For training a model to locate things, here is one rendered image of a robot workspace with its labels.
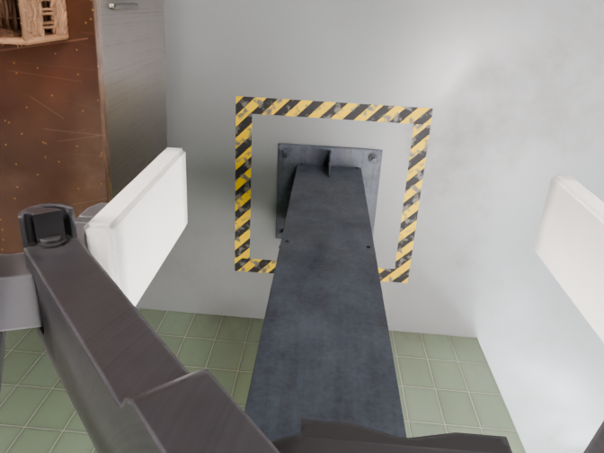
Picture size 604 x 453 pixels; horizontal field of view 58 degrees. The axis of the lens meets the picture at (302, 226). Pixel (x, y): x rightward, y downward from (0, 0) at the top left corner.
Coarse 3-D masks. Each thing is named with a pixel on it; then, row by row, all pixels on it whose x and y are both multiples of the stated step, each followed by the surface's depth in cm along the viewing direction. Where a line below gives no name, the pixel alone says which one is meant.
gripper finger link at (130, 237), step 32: (160, 160) 18; (128, 192) 15; (160, 192) 17; (96, 224) 13; (128, 224) 14; (160, 224) 17; (96, 256) 13; (128, 256) 14; (160, 256) 17; (128, 288) 14
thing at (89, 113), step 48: (96, 0) 102; (144, 0) 130; (0, 48) 105; (48, 48) 104; (96, 48) 104; (144, 48) 133; (0, 96) 109; (48, 96) 108; (96, 96) 108; (144, 96) 136; (0, 144) 112; (48, 144) 112; (96, 144) 111; (144, 144) 139; (0, 192) 117; (48, 192) 116; (96, 192) 115; (0, 240) 121
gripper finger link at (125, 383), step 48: (48, 240) 13; (48, 288) 11; (96, 288) 11; (48, 336) 12; (96, 336) 10; (144, 336) 10; (96, 384) 9; (144, 384) 9; (192, 384) 8; (96, 432) 10; (144, 432) 7; (192, 432) 7; (240, 432) 7
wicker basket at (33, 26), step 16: (0, 0) 101; (16, 0) 100; (32, 0) 90; (48, 0) 95; (64, 0) 100; (0, 16) 102; (16, 16) 88; (32, 16) 90; (48, 16) 102; (64, 16) 101; (0, 32) 89; (16, 32) 98; (32, 32) 91; (48, 32) 102; (64, 32) 102
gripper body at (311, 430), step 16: (304, 432) 8; (320, 432) 8; (336, 432) 8; (352, 432) 8; (368, 432) 8; (384, 432) 8; (288, 448) 8; (304, 448) 8; (320, 448) 8; (336, 448) 8; (352, 448) 8; (368, 448) 8; (384, 448) 8; (400, 448) 8; (416, 448) 8; (432, 448) 8; (448, 448) 8; (464, 448) 8; (480, 448) 8; (496, 448) 8
